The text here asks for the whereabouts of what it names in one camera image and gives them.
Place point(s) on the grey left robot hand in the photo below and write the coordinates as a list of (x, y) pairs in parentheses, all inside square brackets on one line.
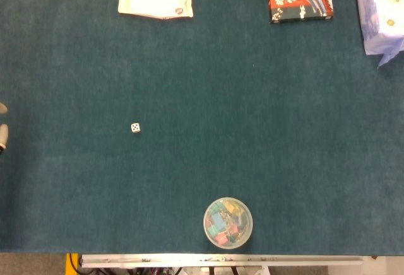
[(2, 130)]

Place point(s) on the small white die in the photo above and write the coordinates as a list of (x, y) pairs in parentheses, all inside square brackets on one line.
[(136, 127)]

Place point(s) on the teal felt table mat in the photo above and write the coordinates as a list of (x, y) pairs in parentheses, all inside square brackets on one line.
[(202, 111)]

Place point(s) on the clear tub of binder clips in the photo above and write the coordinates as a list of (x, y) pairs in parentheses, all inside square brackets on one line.
[(228, 222)]

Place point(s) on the black red patterned box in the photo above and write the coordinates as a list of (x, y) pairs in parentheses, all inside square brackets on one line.
[(300, 0)]

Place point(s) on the white plastic tissue pack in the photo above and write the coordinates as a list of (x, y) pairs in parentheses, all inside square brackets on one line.
[(382, 13)]

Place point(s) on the yellow frame post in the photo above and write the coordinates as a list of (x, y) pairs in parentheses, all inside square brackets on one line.
[(70, 262)]

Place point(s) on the silver aluminium frame rail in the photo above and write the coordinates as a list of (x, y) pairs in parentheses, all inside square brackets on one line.
[(221, 260)]

